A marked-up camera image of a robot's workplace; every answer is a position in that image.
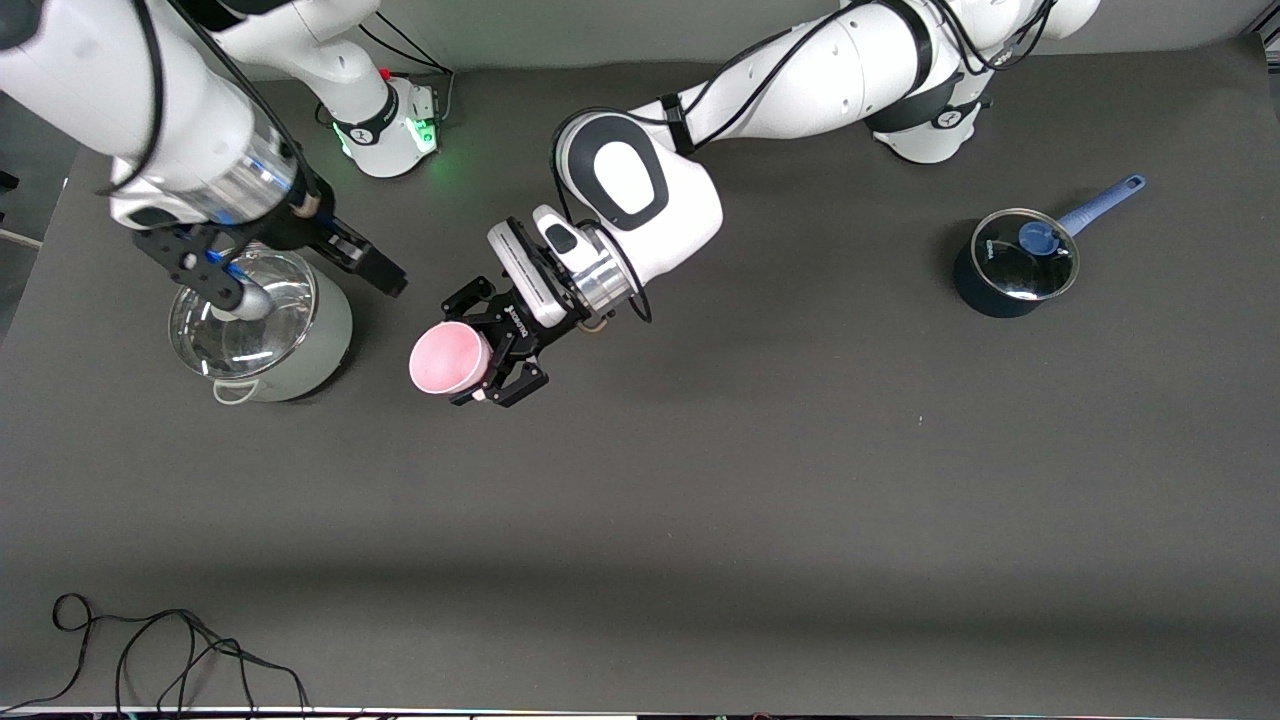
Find glass pot lid, pale knob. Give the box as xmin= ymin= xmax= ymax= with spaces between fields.
xmin=168 ymin=250 xmax=318 ymax=381

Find sage green cooking pot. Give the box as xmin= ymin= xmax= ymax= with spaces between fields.
xmin=168 ymin=245 xmax=354 ymax=405

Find pink plastic cup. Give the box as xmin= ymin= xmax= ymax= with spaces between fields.
xmin=409 ymin=320 xmax=493 ymax=397

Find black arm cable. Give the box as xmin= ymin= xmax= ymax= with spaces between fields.
xmin=550 ymin=0 xmax=1061 ymax=326
xmin=100 ymin=0 xmax=323 ymax=201

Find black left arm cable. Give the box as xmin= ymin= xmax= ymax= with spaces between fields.
xmin=550 ymin=0 xmax=1061 ymax=326

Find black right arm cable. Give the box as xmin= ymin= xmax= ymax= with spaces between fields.
xmin=100 ymin=0 xmax=323 ymax=201

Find glass lid with blue knob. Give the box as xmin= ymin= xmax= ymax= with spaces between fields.
xmin=971 ymin=208 xmax=1081 ymax=302

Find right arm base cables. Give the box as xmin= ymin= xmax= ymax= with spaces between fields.
xmin=355 ymin=10 xmax=456 ymax=126

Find thin black loose cable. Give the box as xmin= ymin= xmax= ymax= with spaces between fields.
xmin=0 ymin=593 xmax=311 ymax=713

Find dark blue saucepan, blue handle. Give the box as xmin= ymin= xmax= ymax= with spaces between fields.
xmin=952 ymin=174 xmax=1148 ymax=319

